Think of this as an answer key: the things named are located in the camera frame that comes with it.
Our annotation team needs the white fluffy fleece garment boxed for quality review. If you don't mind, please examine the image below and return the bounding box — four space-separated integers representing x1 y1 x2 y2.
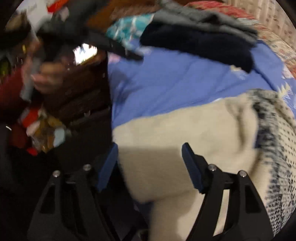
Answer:
113 89 295 240

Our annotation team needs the person's left hand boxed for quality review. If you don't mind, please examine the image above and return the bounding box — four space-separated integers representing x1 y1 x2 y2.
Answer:
21 40 69 94

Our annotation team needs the bright phone screen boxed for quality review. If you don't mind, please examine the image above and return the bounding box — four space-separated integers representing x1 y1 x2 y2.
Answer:
73 43 98 65

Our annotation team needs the teal white patterned sheet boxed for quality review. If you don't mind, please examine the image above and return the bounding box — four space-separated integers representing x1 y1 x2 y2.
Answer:
106 14 154 50

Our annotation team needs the carved brown wooden headboard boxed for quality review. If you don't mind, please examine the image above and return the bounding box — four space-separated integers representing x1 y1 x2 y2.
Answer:
44 1 142 132

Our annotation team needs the folded dark navy garment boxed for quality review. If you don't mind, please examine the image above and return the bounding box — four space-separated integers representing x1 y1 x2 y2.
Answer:
140 22 253 73

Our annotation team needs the folded grey quilted jacket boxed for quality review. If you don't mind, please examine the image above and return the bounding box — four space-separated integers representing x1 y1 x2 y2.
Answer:
153 1 257 45

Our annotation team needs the blue patterned duvet cover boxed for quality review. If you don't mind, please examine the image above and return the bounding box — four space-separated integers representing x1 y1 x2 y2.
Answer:
108 41 295 128

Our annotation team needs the red floral patchwork quilt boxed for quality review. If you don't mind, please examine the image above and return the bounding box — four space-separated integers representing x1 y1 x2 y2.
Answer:
187 1 295 76

